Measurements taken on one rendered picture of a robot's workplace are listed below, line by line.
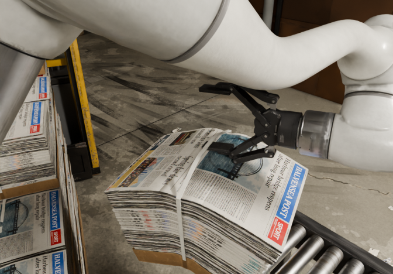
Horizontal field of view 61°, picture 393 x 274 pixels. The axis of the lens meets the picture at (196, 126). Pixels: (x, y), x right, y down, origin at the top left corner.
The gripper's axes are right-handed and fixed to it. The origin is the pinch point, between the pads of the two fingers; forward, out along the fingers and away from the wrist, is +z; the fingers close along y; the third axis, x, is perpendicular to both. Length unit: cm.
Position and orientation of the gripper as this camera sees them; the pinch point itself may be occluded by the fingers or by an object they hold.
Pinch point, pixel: (207, 116)
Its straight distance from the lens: 75.0
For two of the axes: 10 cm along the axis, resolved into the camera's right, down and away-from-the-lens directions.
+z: -9.0, -1.5, 4.1
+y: 0.6, 8.9, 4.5
